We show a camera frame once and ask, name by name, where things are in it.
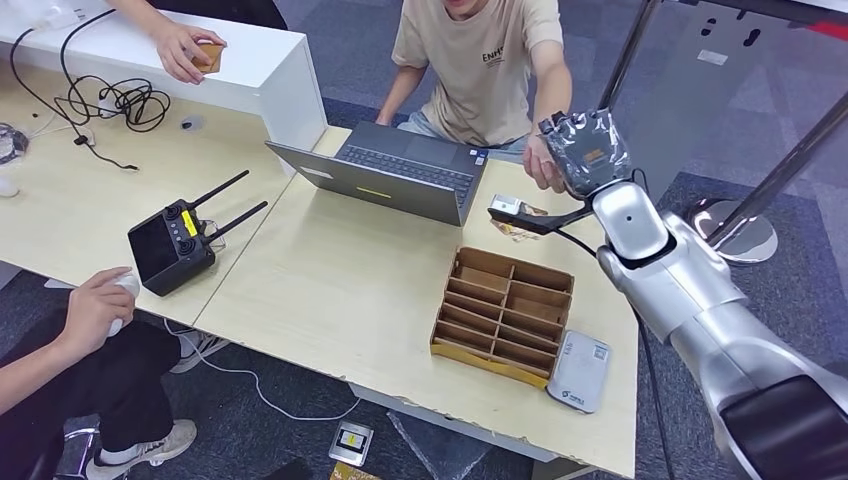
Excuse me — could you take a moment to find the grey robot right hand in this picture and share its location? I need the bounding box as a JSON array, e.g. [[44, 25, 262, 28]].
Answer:
[[537, 107, 634, 201]]

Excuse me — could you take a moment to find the person's left hand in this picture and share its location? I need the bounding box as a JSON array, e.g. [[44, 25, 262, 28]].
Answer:
[[62, 266, 137, 359], [521, 132, 568, 195]]

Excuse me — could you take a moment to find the person's right hand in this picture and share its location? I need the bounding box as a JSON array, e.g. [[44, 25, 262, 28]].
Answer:
[[153, 23, 228, 86]]

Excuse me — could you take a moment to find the brown wooden block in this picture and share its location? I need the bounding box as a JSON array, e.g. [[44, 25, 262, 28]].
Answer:
[[192, 42, 225, 75]]

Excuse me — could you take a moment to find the white handheld controller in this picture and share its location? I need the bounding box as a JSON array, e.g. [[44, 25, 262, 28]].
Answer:
[[105, 273, 142, 339]]

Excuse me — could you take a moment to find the person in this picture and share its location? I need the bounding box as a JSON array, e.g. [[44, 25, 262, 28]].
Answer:
[[375, 0, 574, 195], [105, 0, 289, 86], [0, 266, 230, 480]]

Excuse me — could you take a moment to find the white card reader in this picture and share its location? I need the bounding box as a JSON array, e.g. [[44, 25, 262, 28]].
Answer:
[[545, 329, 612, 415]]

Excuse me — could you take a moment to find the gold card pack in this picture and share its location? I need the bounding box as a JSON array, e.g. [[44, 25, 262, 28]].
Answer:
[[329, 462, 377, 480]]

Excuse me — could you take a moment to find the black remote controller with antennas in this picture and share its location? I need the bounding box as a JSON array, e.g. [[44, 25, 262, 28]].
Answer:
[[127, 170, 270, 298]]

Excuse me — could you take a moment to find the white sneaker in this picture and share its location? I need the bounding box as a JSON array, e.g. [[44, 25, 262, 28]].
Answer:
[[86, 418, 198, 480], [168, 331, 230, 376]]

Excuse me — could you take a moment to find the white counter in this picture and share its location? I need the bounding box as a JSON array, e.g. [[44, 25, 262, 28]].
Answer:
[[0, 0, 329, 177]]

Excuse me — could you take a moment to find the grey panel with holes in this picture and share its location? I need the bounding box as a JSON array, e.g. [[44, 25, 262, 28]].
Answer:
[[616, 3, 796, 200]]

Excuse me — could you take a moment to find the chrome chair leg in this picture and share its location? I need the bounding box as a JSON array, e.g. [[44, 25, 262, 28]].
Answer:
[[52, 427, 101, 480]]

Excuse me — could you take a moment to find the grey laptop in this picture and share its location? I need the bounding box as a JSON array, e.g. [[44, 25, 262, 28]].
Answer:
[[264, 121, 490, 229]]

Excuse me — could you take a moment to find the brown divided organizer box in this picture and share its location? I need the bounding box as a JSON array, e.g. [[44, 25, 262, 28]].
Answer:
[[429, 246, 576, 390]]

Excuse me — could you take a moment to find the black beam with red end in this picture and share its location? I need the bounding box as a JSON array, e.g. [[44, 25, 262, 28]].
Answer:
[[675, 0, 848, 46]]

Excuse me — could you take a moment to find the silver device with yellow sticker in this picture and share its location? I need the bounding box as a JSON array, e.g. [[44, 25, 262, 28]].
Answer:
[[327, 420, 376, 468]]

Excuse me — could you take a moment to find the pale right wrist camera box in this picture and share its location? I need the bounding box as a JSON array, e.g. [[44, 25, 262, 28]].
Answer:
[[488, 193, 525, 219]]

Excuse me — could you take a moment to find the chrome stanchion post black base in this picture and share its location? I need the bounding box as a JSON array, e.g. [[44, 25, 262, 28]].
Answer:
[[596, 0, 664, 114]]

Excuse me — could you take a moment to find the coiled grey cable bundle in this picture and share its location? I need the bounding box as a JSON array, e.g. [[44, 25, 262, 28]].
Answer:
[[0, 122, 31, 167]]

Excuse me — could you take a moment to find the white cable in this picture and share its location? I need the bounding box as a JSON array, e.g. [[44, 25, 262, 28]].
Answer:
[[164, 319, 362, 424]]

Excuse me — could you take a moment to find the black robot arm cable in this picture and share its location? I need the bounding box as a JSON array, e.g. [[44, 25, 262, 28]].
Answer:
[[555, 228, 677, 480]]

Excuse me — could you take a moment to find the white desk frame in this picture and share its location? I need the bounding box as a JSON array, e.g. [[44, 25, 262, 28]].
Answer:
[[345, 384, 598, 480]]

